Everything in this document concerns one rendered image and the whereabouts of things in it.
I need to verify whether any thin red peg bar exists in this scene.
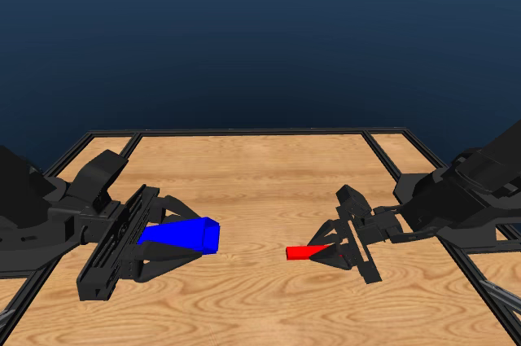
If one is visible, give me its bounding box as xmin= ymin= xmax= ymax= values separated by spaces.
xmin=285 ymin=243 xmax=334 ymax=262

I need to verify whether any blue hollow socket block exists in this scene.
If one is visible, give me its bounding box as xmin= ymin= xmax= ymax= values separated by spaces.
xmin=136 ymin=216 xmax=221 ymax=256

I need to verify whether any black table frame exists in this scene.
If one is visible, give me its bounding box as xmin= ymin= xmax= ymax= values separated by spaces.
xmin=0 ymin=126 xmax=521 ymax=346

